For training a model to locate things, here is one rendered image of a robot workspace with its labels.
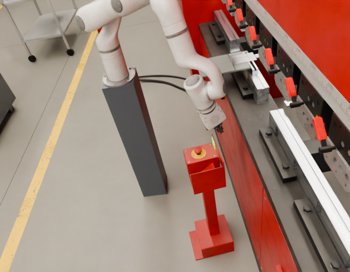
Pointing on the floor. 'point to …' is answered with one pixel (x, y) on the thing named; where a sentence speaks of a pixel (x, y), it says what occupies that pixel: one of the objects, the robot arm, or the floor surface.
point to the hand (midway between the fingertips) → (219, 128)
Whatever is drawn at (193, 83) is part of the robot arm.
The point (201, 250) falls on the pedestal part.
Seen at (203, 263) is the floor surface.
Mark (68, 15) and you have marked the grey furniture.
